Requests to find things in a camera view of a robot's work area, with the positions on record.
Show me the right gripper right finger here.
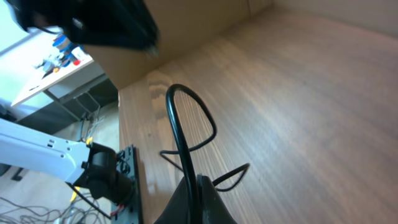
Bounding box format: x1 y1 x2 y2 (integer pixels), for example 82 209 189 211
197 175 237 224

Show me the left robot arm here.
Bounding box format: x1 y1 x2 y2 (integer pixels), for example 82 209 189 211
1 0 159 205

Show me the black USB cable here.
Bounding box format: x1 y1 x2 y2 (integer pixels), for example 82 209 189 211
159 83 251 224

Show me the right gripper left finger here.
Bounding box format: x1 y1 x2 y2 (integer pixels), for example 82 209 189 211
154 177 189 224

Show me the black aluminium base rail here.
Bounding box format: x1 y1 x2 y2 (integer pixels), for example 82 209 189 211
111 145 144 224

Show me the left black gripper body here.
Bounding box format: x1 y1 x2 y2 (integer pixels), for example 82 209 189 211
6 0 159 52

